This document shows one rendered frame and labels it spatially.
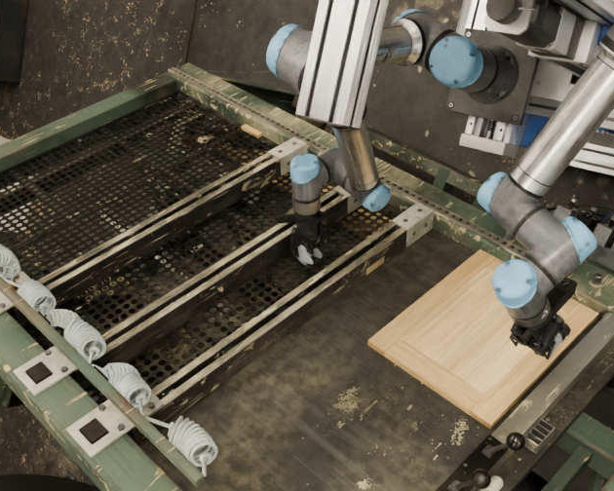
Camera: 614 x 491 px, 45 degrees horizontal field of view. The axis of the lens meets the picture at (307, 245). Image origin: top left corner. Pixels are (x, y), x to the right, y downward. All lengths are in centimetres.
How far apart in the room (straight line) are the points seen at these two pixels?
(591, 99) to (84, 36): 419
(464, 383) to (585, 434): 30
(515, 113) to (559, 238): 73
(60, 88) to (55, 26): 42
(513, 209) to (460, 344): 64
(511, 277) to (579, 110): 30
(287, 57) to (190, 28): 278
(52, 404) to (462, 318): 103
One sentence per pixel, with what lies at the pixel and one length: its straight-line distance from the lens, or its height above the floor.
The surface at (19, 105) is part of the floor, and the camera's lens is 574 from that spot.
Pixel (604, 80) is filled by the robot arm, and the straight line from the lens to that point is 133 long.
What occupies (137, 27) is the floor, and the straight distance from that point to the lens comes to 476.
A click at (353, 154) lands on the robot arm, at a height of 147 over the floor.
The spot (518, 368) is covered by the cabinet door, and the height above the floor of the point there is 115.
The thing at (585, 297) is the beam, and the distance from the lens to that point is 210.
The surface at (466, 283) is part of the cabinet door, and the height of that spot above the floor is 101.
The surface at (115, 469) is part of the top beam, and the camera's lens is 166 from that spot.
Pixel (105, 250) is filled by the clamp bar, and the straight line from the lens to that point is 220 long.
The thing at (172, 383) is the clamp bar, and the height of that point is 172.
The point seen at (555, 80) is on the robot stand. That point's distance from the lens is 211.
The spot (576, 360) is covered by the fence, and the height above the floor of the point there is 108.
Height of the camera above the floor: 289
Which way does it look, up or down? 51 degrees down
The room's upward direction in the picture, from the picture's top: 92 degrees counter-clockwise
